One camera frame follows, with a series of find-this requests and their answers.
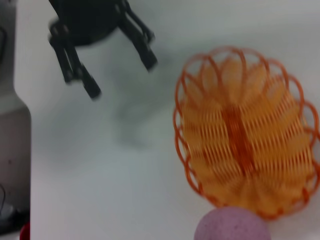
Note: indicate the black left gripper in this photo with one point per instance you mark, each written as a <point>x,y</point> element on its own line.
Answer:
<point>87,22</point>

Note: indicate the pink foam peach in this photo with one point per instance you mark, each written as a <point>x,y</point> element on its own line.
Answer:
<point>230,225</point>

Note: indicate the red object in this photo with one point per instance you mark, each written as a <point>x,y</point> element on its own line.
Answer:
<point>25,231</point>

